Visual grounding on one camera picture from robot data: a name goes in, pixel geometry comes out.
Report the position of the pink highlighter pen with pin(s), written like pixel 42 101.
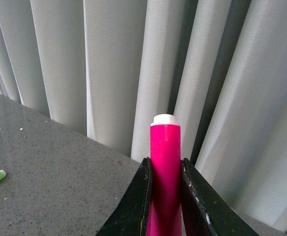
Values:
pixel 165 217

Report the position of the grey pleated curtain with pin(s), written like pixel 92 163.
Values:
pixel 106 67

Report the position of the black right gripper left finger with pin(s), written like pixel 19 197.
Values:
pixel 130 218

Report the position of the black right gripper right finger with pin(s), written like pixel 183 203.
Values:
pixel 204 212

